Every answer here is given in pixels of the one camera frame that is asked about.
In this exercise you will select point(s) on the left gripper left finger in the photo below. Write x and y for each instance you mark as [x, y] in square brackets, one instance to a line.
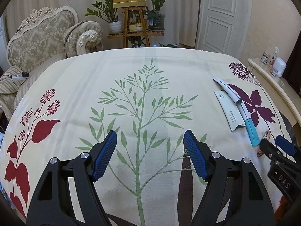
[51, 201]

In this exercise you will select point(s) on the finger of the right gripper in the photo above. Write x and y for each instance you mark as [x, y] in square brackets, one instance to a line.
[285, 145]
[274, 154]

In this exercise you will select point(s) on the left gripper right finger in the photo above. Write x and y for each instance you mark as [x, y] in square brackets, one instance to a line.
[235, 193]

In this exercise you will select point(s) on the black lined trash bin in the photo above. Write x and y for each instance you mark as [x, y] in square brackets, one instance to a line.
[294, 131]

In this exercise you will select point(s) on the white paper sleeve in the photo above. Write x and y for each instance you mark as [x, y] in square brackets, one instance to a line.
[230, 110]

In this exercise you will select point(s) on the cream sideboard cabinet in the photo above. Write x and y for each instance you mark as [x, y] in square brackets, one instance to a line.
[282, 94]

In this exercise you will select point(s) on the dark brown curtain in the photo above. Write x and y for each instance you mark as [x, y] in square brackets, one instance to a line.
[292, 71]

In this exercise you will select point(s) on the small labelled jar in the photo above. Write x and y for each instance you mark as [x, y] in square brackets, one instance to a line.
[274, 72]

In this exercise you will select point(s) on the clear spray bottle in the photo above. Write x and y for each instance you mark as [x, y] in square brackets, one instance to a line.
[274, 56]

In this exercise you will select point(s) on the floral cream tablecloth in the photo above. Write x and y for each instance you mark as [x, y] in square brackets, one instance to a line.
[149, 97]

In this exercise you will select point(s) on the white power strip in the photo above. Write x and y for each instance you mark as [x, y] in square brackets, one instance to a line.
[20, 76]

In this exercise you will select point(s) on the white panel door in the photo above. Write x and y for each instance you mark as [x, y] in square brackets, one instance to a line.
[223, 26]

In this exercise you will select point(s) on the white pleated curtain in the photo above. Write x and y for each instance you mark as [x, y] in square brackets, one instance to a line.
[181, 17]

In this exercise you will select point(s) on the cream ornate armchair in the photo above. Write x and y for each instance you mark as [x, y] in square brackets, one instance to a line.
[46, 36]

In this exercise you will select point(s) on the wooden plant stand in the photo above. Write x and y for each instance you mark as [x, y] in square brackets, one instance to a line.
[135, 25]

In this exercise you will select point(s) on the plant in white pot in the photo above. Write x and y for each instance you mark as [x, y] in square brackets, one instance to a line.
[104, 10]

